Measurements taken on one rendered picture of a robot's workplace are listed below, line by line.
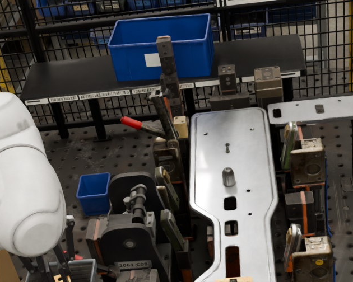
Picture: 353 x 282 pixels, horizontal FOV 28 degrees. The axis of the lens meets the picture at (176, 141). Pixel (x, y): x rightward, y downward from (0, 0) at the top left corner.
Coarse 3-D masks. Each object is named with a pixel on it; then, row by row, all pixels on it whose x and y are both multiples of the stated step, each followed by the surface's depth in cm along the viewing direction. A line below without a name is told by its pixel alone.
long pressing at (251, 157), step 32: (192, 128) 200; (224, 128) 198; (256, 128) 196; (192, 160) 189; (224, 160) 187; (256, 160) 185; (192, 192) 178; (224, 192) 177; (256, 192) 175; (224, 224) 168; (256, 224) 166; (224, 256) 160; (256, 256) 159
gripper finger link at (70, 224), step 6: (72, 222) 127; (66, 228) 128; (72, 228) 128; (66, 234) 128; (72, 234) 128; (66, 240) 130; (72, 240) 129; (72, 246) 130; (72, 252) 131; (72, 258) 132
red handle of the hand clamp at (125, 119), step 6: (120, 120) 184; (126, 120) 183; (132, 120) 184; (132, 126) 184; (138, 126) 184; (144, 126) 185; (150, 126) 186; (150, 132) 186; (156, 132) 186; (162, 132) 186
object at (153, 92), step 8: (168, 88) 178; (152, 96) 177; (160, 96) 178; (168, 96) 178; (160, 104) 179; (160, 112) 180; (168, 112) 184; (160, 120) 182; (168, 120) 182; (168, 128) 183; (168, 136) 185; (176, 136) 188
